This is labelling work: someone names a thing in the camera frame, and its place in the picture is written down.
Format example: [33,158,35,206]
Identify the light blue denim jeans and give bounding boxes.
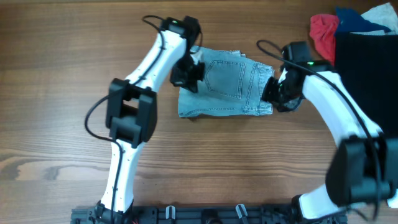
[178,47,274,118]

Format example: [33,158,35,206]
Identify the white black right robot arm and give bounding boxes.
[261,42,397,223]

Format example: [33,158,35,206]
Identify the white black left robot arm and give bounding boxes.
[91,16,205,223]

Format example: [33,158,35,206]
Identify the red cloth garment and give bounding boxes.
[309,14,340,65]

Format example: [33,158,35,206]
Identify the black cloth garment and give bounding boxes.
[335,32,397,136]

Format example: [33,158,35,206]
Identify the dark blue cloth garment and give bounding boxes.
[335,7,391,33]

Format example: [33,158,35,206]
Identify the white cloth garment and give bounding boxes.
[355,2,397,35]

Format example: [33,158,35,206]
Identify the white paper sheet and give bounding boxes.
[387,190,398,208]

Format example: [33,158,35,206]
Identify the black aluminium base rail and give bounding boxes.
[70,204,348,224]

